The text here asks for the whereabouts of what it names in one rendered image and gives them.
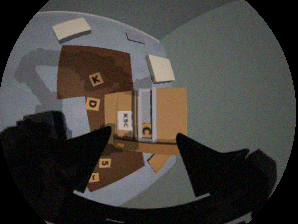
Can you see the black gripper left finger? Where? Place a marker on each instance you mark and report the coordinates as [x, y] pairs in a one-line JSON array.
[[76, 157]]

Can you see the grey paper ticket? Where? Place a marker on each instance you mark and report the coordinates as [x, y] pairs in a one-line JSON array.
[[125, 120]]

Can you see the tan cardboard-coloured slanted board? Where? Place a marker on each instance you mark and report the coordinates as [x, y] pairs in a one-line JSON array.
[[165, 108]]

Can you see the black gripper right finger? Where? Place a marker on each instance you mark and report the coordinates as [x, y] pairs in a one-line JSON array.
[[204, 165]]

